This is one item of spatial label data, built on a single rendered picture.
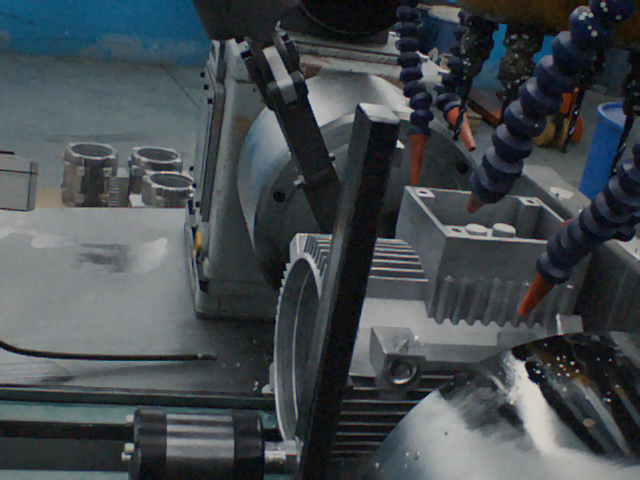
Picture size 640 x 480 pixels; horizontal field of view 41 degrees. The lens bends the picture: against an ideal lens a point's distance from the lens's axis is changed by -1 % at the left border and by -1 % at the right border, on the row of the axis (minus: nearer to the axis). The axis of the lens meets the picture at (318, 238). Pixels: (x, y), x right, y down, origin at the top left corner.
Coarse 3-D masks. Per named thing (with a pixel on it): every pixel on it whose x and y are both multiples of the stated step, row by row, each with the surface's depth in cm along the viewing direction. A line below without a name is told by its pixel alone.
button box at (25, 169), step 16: (0, 160) 80; (16, 160) 81; (32, 160) 81; (0, 176) 80; (16, 176) 81; (32, 176) 82; (0, 192) 80; (16, 192) 81; (32, 192) 83; (0, 208) 81; (16, 208) 81; (32, 208) 85
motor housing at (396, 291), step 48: (384, 240) 69; (288, 288) 74; (384, 288) 64; (288, 336) 76; (432, 336) 64; (480, 336) 65; (288, 384) 75; (432, 384) 62; (288, 432) 71; (336, 432) 61; (384, 432) 62
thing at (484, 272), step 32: (416, 192) 69; (448, 192) 71; (416, 224) 67; (448, 224) 72; (480, 224) 73; (512, 224) 73; (544, 224) 71; (448, 256) 62; (480, 256) 63; (512, 256) 63; (448, 288) 63; (480, 288) 63; (512, 288) 64; (576, 288) 66; (480, 320) 65; (512, 320) 66; (544, 320) 66
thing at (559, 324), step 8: (296, 240) 71; (304, 240) 71; (296, 248) 71; (552, 320) 66; (560, 320) 65; (568, 320) 65; (576, 320) 65; (552, 328) 65; (560, 328) 65; (568, 328) 65; (576, 328) 65; (272, 368) 76; (272, 376) 76; (272, 384) 76; (328, 472) 65
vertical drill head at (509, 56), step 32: (480, 0) 57; (512, 0) 55; (544, 0) 54; (576, 0) 53; (480, 32) 64; (512, 32) 57; (544, 32) 55; (480, 64) 65; (512, 64) 57; (512, 96) 59; (576, 96) 69
